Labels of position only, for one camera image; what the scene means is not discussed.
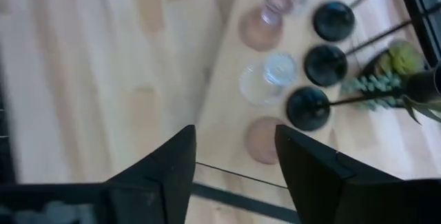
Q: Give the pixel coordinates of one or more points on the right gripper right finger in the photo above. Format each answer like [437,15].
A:
[310,175]

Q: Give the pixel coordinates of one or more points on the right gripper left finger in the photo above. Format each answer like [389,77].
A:
[162,182]

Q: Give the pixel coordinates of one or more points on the pink glass candle holder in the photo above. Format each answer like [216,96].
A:
[258,31]
[262,141]

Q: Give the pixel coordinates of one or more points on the black metal candlestick holder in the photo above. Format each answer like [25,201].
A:
[307,108]
[333,20]
[325,65]

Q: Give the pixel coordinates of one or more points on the potted artificial succulent plant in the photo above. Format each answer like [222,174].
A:
[406,58]

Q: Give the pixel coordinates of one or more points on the wooden shelf with black frame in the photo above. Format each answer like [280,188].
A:
[227,107]

